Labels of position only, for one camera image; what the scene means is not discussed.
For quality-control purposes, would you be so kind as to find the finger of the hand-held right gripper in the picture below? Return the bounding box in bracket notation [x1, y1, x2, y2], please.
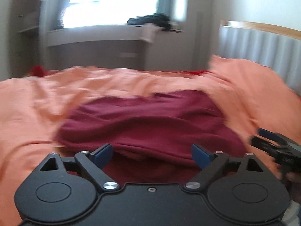
[257, 128, 280, 142]

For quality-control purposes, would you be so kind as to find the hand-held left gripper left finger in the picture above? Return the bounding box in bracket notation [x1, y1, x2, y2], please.
[39, 143, 120, 192]

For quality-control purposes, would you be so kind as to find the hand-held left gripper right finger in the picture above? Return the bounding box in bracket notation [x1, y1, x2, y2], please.
[183, 144, 265, 191]

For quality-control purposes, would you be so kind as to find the maroon garment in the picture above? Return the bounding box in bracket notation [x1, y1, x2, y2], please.
[55, 90, 246, 184]

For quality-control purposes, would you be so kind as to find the pile of dark clothes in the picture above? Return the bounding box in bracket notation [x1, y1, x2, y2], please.
[127, 14, 179, 31]

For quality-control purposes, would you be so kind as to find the orange blanket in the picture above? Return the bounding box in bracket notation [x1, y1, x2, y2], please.
[0, 55, 301, 226]

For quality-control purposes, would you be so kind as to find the red bed sheet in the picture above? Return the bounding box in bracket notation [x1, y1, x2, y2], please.
[29, 65, 212, 77]

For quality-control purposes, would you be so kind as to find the grey window bench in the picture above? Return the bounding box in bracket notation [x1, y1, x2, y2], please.
[44, 24, 189, 71]

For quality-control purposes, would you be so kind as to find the tall grey wardrobe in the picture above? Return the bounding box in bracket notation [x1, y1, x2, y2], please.
[186, 0, 214, 70]

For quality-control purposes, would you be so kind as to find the white cloth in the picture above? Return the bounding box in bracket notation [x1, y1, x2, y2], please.
[139, 24, 163, 43]

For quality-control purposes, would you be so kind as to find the open grey shelf cabinet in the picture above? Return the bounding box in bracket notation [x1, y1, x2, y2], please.
[13, 0, 47, 77]

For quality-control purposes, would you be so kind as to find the window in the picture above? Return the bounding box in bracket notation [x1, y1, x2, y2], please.
[60, 0, 164, 28]

